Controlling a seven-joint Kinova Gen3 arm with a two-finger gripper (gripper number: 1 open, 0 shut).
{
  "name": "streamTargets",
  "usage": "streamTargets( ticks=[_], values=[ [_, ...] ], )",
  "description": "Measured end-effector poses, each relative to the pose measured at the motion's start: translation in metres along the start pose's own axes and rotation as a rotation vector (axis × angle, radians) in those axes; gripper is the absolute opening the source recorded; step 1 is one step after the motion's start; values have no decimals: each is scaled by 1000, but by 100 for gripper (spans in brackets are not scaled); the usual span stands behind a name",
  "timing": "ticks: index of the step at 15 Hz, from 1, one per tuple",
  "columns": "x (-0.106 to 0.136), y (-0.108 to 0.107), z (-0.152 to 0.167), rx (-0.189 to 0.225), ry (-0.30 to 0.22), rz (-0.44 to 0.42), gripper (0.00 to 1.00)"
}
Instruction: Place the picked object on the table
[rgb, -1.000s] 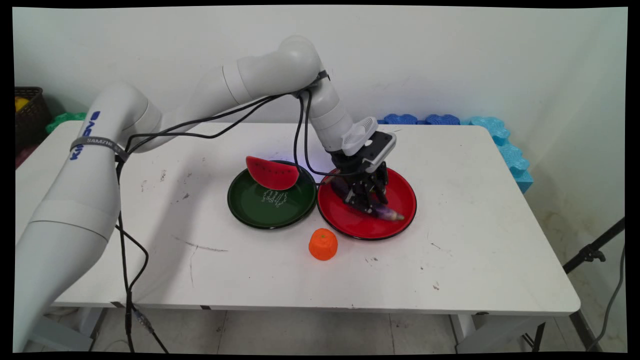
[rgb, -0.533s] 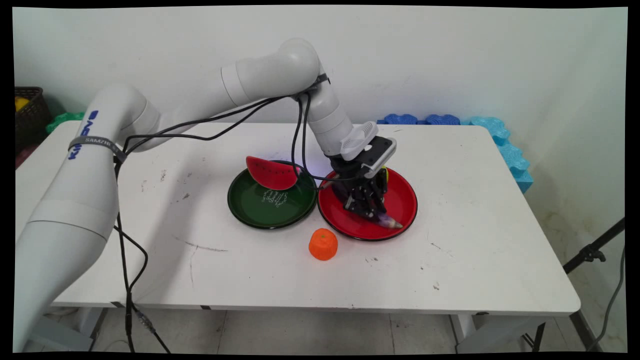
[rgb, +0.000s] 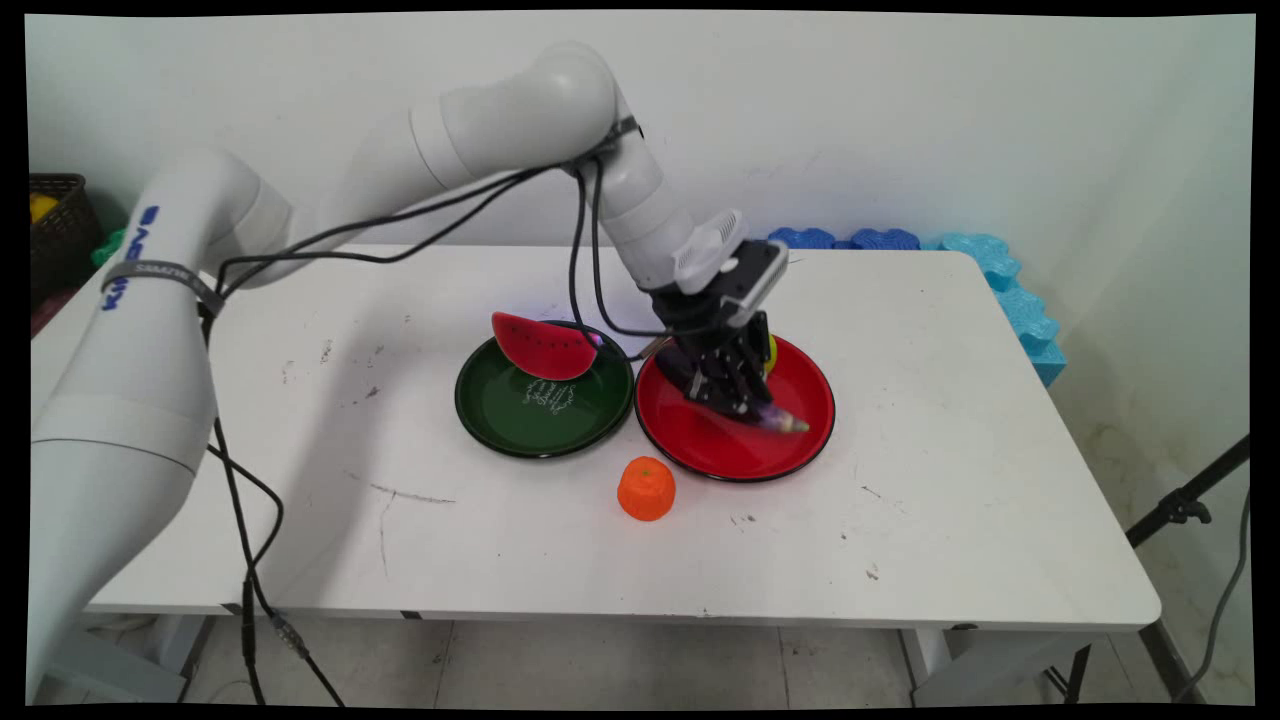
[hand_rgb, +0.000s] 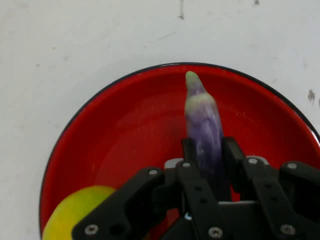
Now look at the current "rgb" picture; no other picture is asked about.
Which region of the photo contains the white table leg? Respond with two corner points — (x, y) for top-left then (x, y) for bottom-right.
(165, 612), (218, 693)
(898, 627), (1066, 707)

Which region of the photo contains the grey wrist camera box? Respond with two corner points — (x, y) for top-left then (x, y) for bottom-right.
(714, 238), (792, 330)

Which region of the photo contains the grey velcro strap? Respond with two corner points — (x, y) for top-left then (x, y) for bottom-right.
(100, 259), (227, 319)

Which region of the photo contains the dark green plate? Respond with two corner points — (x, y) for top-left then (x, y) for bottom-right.
(454, 320), (637, 460)

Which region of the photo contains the black tripod stand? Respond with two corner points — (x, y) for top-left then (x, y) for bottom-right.
(1060, 435), (1252, 703)

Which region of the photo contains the toy watermelon slice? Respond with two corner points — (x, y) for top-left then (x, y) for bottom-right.
(491, 311), (605, 382)

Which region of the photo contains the grey hanging cable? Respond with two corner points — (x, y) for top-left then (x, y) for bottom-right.
(1172, 488), (1252, 703)

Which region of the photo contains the toy purple eggplant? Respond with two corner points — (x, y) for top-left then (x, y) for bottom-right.
(660, 362), (812, 435)

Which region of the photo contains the red plate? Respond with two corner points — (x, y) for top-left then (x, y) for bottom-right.
(634, 330), (836, 483)

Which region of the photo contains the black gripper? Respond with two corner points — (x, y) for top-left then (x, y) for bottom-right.
(650, 285), (774, 420)

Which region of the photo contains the light blue foam mat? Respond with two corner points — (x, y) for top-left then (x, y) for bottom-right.
(920, 232), (1068, 388)

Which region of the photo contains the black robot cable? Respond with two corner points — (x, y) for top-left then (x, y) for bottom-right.
(200, 115), (691, 707)

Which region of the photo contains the toy orange fruit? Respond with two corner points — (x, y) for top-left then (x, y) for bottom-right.
(617, 456), (678, 522)

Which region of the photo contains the dark woven basket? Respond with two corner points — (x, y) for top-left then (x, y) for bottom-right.
(28, 173), (104, 306)

